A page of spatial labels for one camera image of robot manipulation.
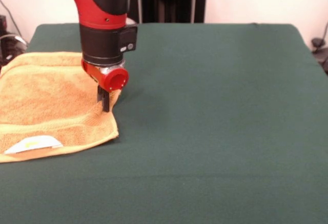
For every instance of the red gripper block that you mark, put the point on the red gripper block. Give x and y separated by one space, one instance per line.
112 79

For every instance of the orange terry towel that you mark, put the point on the orange terry towel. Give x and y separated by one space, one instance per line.
51 106

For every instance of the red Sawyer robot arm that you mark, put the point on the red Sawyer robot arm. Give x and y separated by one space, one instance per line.
102 16

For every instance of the black stand foot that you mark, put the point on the black stand foot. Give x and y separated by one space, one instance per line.
11 52
319 52

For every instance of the dark green table cloth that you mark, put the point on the dark green table cloth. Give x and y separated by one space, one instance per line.
217 119

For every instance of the small black box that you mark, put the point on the small black box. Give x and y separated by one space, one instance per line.
2 24

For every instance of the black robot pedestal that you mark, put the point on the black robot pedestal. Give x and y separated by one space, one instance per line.
169 1

